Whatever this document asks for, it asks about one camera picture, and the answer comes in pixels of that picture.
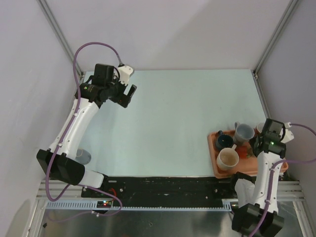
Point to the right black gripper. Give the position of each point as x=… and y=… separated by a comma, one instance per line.
x=252, y=142

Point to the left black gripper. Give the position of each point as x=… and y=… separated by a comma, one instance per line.
x=123, y=99

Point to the grey footed cup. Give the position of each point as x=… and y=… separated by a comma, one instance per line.
x=243, y=133

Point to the small red-orange mug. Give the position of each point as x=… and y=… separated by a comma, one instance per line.
x=244, y=151

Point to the orange plastic tray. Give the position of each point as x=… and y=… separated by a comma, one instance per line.
x=247, y=166

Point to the large pink mug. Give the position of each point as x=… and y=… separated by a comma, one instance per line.
x=227, y=158

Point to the blue striped ceramic mug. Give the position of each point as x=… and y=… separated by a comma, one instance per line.
x=223, y=141

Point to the grey printed mug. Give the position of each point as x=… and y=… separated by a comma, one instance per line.
x=83, y=156

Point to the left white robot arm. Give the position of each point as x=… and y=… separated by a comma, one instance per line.
x=59, y=160

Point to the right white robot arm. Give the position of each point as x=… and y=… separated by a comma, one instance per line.
x=257, y=213

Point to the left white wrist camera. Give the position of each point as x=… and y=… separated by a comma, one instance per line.
x=125, y=72

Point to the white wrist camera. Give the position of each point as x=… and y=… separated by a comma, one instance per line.
x=125, y=72
x=287, y=135

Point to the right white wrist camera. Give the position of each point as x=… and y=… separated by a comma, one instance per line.
x=287, y=135

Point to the left aluminium frame post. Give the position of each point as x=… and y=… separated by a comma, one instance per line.
x=43, y=4

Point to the aluminium frame post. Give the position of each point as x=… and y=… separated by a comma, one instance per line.
x=283, y=22
x=43, y=4

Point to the right aluminium frame post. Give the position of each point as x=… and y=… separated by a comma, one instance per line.
x=283, y=22

